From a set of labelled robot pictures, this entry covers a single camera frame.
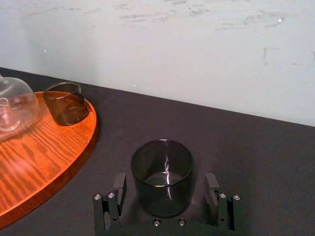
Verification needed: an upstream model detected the clear glass teapot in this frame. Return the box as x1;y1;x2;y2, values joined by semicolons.
0;73;40;141

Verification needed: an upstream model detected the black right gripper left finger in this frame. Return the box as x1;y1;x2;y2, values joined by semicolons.
93;173;127;232

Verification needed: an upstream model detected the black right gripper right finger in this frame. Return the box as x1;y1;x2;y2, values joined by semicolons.
204;173;242;231

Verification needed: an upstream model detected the black table cloth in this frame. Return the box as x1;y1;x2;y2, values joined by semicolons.
0;66;315;236

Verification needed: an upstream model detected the smoky dark glass tumbler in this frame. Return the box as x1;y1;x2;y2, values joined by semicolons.
42;81;89;126
130;139;194;219

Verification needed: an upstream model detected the round orange wooden tray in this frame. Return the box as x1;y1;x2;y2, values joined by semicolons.
0;90;99;224

